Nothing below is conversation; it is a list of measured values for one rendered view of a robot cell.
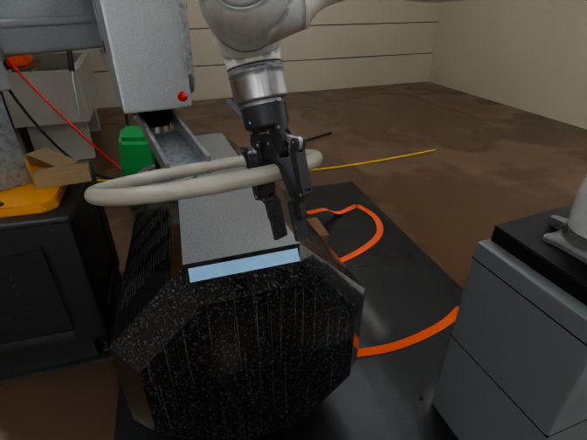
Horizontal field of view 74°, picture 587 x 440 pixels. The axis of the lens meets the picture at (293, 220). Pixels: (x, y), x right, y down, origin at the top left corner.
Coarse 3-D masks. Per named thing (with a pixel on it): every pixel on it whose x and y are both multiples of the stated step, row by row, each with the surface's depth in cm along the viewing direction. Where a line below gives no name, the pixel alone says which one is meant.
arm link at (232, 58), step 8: (216, 40) 58; (280, 40) 60; (224, 48) 57; (232, 48) 55; (264, 48) 57; (272, 48) 58; (280, 48) 63; (224, 56) 59; (232, 56) 58; (240, 56) 58; (248, 56) 58; (256, 56) 58; (264, 56) 59; (272, 56) 60; (280, 56) 62; (224, 64) 62; (232, 64) 60; (240, 64) 59; (248, 64) 60
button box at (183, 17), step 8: (176, 0) 115; (184, 0) 116; (184, 8) 117; (184, 16) 118; (184, 24) 119; (184, 32) 120; (184, 40) 121; (184, 48) 122; (184, 56) 123; (184, 64) 124; (192, 64) 125; (192, 72) 126
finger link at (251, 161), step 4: (244, 148) 69; (244, 152) 69; (244, 156) 70; (248, 156) 69; (256, 156) 70; (248, 160) 69; (252, 160) 70; (256, 160) 70; (248, 164) 70; (252, 164) 70; (256, 164) 70; (252, 188) 71; (256, 188) 70; (260, 188) 72; (256, 192) 71; (256, 196) 71
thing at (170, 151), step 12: (144, 120) 128; (180, 120) 128; (144, 132) 126; (168, 132) 132; (180, 132) 130; (156, 144) 111; (168, 144) 122; (180, 144) 123; (192, 144) 117; (156, 156) 112; (168, 156) 115; (180, 156) 115; (192, 156) 115; (204, 156) 106; (168, 180) 103
